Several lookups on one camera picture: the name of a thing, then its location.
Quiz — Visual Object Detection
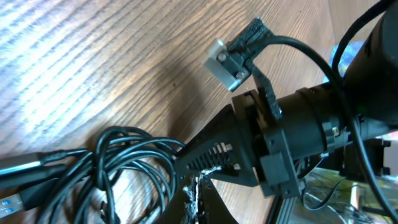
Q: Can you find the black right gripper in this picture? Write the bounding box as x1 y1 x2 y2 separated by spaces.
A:
174 89 345 198

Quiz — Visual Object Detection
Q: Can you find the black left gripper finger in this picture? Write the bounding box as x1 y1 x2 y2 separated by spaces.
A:
158 175 237 224

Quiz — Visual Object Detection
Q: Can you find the black cable bundle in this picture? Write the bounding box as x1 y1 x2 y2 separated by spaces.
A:
0 126 187 224

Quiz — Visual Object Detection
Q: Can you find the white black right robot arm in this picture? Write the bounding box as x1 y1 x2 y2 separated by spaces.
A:
175 1 397 198

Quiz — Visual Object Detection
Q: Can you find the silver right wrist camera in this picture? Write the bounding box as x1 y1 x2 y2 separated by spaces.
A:
203 17 274 92

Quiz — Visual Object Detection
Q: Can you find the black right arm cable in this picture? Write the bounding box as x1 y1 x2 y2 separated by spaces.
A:
264 0 398 215

